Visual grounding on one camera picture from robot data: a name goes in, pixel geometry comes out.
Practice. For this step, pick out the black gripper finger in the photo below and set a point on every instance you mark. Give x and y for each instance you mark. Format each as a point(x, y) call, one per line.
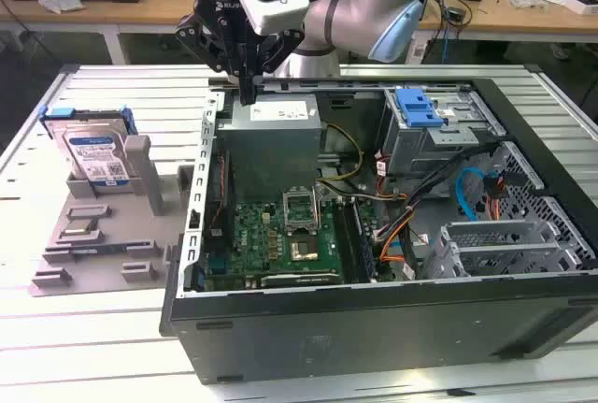
point(210, 45)
point(280, 50)

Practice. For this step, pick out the hard disk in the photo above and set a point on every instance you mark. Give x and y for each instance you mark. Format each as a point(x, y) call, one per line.
point(95, 153)

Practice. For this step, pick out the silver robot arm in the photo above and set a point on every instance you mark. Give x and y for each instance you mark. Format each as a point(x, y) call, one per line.
point(355, 15)

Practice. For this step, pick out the metal disk bay cage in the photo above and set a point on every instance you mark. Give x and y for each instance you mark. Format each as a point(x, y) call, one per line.
point(411, 150)

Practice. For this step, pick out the grey power supply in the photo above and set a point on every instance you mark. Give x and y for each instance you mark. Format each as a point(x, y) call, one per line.
point(271, 150)

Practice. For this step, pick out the blue plastic bay latch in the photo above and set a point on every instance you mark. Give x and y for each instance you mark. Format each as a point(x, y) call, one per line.
point(418, 110)

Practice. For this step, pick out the crumpled white paper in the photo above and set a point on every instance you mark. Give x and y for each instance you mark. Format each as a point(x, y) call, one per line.
point(61, 1)

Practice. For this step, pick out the green motherboard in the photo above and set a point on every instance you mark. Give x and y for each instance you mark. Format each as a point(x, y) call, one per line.
point(252, 244)

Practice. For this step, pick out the CPU socket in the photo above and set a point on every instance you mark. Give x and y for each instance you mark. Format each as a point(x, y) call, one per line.
point(304, 249)

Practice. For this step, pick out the grey parts rack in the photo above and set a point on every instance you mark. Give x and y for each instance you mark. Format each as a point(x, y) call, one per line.
point(117, 234)

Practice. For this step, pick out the RAM stick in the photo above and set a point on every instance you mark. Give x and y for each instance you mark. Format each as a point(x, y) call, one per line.
point(100, 249)
point(365, 244)

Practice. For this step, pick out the silver CPU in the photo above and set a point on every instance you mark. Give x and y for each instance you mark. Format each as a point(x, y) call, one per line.
point(77, 230)

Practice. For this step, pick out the black graphics card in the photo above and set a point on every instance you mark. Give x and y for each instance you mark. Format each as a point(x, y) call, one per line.
point(301, 279)

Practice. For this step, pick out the perforated metal drive cage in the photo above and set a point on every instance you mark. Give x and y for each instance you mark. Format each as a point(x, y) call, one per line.
point(495, 253)

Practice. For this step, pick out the black open PC case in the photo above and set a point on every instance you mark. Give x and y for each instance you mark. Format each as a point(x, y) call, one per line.
point(374, 333)

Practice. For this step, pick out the white box with black print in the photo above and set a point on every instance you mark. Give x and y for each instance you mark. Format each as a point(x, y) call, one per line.
point(584, 3)

